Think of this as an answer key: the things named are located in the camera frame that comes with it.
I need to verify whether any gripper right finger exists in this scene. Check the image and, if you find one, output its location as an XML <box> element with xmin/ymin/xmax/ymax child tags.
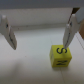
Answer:
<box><xmin>62</xmin><ymin>8</ymin><xmax>82</xmax><ymax>51</ymax></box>

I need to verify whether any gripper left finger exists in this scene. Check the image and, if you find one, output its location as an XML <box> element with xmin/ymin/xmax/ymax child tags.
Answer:
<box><xmin>0</xmin><ymin>14</ymin><xmax>18</xmax><ymax>51</ymax></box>

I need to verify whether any yellow block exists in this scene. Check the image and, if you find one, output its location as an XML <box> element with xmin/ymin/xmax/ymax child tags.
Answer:
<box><xmin>49</xmin><ymin>44</ymin><xmax>73</xmax><ymax>70</ymax></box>

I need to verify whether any white cabinet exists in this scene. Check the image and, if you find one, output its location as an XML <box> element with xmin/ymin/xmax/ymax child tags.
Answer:
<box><xmin>0</xmin><ymin>0</ymin><xmax>84</xmax><ymax>33</ymax></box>

